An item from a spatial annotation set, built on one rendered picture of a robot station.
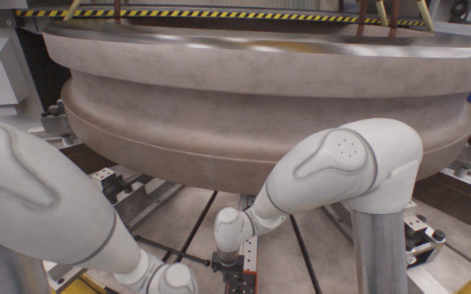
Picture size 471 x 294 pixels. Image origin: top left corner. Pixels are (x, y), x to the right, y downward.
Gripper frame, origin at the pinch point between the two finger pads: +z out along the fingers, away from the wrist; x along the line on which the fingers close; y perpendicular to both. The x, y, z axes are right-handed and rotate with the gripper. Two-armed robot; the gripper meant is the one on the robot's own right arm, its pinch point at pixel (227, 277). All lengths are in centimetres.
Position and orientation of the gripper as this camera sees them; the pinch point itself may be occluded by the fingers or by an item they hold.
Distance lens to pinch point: 117.2
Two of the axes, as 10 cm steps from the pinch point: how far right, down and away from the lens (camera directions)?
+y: -1.1, 4.9, -8.7
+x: 9.9, 0.8, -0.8
